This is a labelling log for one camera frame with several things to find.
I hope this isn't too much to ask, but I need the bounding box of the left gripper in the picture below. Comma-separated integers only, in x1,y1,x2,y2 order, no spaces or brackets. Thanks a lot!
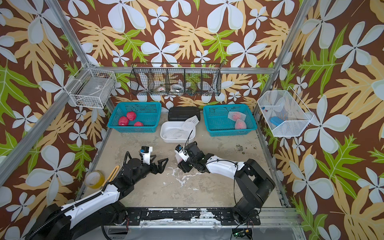
132,153,168,186

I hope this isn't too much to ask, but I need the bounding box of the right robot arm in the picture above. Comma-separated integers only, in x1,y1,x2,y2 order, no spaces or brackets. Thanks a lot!
175,142,276,225

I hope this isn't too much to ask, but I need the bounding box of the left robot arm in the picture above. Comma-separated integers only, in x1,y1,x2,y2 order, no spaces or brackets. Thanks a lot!
25,152,169,240

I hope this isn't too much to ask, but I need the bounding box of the yellow box cutter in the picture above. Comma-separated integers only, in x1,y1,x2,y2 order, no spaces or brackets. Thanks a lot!
101,165,120,188

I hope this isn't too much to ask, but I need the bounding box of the white rectangular tub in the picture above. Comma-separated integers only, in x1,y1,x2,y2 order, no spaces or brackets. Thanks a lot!
160,122,196,144

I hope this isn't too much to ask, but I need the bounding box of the right teal plastic basket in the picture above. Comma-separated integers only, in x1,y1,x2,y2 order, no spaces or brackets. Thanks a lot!
203,104,257,137

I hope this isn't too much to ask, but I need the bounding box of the teal plastic basket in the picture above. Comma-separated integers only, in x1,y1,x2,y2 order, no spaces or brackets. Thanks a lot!
203,104,257,137
108,102,162,133

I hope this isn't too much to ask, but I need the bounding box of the left teal plastic basket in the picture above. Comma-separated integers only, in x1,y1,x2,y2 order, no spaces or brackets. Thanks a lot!
108,102,162,133

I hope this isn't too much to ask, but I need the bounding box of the yellow tape roll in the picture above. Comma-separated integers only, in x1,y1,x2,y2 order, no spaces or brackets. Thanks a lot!
84,171,105,190

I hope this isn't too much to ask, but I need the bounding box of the black plastic case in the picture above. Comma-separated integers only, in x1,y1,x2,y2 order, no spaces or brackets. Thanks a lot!
168,107,201,122

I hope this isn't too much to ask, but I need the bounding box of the blue object in basket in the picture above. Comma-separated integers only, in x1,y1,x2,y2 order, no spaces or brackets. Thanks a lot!
270,116,285,127

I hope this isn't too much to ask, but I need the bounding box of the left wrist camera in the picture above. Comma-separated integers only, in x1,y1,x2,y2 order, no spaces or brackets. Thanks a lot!
140,146,153,165

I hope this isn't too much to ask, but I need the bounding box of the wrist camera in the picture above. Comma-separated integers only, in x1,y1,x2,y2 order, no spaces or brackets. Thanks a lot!
175,145,189,162
140,146,153,165

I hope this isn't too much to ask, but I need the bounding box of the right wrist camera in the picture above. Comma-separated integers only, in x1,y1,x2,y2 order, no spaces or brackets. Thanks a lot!
175,145,189,162

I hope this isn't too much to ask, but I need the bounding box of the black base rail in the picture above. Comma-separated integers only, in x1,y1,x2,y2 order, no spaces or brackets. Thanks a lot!
126,207,261,226

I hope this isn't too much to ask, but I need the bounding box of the white item in wire basket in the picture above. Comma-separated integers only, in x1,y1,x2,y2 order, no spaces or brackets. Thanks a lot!
170,84,184,93

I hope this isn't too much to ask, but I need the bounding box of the black wire wall basket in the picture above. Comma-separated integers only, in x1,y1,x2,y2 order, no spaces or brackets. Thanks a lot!
129,63,223,96

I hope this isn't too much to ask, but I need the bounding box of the white wire basket left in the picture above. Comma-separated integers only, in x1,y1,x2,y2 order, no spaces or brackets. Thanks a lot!
65,64,117,109

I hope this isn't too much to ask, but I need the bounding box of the white wire basket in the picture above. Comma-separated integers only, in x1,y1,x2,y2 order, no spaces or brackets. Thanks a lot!
258,90,314,138
65,64,117,109

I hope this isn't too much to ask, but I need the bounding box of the white wire basket right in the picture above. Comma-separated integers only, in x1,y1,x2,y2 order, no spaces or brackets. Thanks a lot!
258,90,314,138

